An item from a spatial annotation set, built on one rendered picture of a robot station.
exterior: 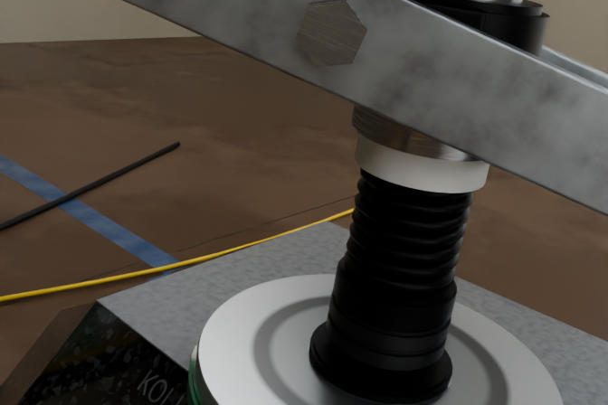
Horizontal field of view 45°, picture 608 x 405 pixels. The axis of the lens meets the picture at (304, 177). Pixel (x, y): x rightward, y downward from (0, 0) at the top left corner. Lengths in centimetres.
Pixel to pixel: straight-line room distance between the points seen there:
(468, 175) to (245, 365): 16
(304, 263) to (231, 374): 21
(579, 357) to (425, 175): 25
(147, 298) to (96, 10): 531
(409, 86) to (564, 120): 7
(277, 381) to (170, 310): 13
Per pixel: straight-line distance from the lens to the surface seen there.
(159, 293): 54
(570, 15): 559
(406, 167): 36
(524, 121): 33
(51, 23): 562
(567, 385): 53
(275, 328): 46
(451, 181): 37
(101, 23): 584
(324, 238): 66
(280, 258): 61
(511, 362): 48
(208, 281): 56
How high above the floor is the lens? 111
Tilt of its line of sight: 20 degrees down
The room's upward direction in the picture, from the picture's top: 9 degrees clockwise
